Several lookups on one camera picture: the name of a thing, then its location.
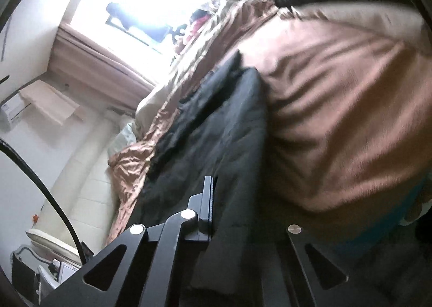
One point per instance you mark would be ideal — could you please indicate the black jacket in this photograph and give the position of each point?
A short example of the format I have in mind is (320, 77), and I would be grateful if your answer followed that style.
(229, 141)

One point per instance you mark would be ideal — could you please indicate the brown bed sheet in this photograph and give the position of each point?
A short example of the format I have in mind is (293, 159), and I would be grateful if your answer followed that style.
(337, 108)

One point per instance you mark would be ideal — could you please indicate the beige duvet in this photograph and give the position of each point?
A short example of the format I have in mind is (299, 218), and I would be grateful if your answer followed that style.
(148, 108)

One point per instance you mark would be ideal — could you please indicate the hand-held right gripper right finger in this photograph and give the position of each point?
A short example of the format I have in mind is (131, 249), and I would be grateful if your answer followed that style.
(297, 238)

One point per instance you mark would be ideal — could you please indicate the cream padded headboard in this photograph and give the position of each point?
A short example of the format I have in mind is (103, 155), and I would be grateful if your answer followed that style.
(84, 185)

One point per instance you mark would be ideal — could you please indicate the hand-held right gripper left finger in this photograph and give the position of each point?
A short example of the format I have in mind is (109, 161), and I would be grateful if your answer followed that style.
(204, 205)

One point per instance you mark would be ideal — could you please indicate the pink curtain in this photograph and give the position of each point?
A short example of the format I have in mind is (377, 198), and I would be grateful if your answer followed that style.
(101, 60)

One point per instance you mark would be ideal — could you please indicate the white folded cloth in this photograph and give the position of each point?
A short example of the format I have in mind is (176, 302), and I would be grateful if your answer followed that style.
(354, 20)

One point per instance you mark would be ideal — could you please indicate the white pillow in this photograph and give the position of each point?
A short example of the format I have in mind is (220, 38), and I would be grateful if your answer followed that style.
(126, 136)

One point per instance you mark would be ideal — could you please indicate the pile of clothes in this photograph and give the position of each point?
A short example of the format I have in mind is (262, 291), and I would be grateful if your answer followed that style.
(219, 3)

